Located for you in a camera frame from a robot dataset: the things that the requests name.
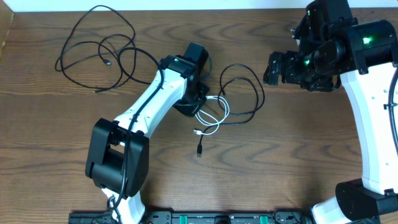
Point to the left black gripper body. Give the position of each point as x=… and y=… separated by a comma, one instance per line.
x=191, y=106

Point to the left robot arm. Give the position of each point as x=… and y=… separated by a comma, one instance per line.
x=118, y=156

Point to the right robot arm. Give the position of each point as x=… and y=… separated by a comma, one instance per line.
x=335, y=51

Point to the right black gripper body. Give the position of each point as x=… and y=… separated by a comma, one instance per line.
x=297, y=70

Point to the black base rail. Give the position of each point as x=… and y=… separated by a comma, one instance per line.
x=166, y=217

